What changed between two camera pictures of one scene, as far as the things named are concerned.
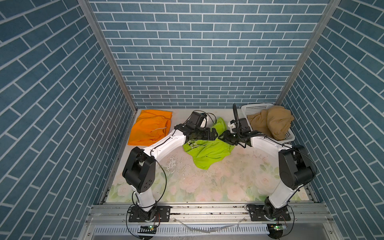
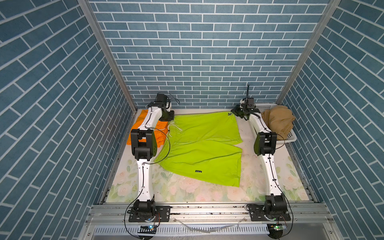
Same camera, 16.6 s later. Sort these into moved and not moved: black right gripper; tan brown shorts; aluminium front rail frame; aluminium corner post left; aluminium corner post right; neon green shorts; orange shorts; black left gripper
Moved: black left gripper; neon green shorts; black right gripper
Not moved: tan brown shorts; aluminium corner post right; aluminium corner post left; aluminium front rail frame; orange shorts
